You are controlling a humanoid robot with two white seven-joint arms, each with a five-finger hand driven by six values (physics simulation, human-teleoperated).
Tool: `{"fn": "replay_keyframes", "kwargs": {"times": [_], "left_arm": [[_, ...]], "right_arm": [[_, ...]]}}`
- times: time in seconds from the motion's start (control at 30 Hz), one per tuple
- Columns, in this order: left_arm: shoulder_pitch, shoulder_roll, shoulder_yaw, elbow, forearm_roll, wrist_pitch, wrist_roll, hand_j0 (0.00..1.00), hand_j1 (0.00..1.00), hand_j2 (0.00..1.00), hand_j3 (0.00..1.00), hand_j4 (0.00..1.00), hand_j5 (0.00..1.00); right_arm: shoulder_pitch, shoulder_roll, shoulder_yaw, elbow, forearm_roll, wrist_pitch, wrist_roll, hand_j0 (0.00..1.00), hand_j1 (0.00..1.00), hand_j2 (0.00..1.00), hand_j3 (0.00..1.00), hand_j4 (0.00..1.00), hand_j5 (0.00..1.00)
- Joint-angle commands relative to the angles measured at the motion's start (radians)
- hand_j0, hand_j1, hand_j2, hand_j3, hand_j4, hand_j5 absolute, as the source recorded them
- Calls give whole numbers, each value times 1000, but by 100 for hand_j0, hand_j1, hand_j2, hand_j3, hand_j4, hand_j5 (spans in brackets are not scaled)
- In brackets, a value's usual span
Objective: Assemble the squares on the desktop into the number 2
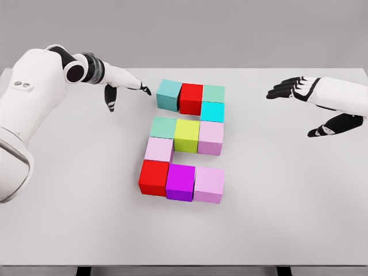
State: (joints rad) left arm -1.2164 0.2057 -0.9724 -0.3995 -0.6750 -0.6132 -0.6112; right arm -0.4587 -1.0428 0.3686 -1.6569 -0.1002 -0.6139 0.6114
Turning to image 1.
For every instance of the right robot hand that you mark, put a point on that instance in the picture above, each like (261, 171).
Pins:
(333, 92)

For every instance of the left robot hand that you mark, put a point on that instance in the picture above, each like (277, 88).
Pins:
(123, 77)

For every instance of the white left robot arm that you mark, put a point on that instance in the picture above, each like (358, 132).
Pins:
(31, 95)

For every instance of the teal cube block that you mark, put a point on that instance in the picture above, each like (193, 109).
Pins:
(168, 96)

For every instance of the mint green cube block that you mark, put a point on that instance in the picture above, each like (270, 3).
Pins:
(162, 127)
(214, 93)

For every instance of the red cube block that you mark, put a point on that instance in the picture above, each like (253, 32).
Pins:
(190, 99)
(153, 177)

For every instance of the pale pink cube block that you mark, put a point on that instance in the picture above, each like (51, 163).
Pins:
(208, 185)
(210, 138)
(158, 149)

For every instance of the yellow-green cube block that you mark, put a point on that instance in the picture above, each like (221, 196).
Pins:
(186, 135)

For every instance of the cyan cube block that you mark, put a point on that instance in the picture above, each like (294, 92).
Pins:
(212, 112)

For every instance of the purple cube block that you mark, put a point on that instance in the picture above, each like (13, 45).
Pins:
(179, 181)

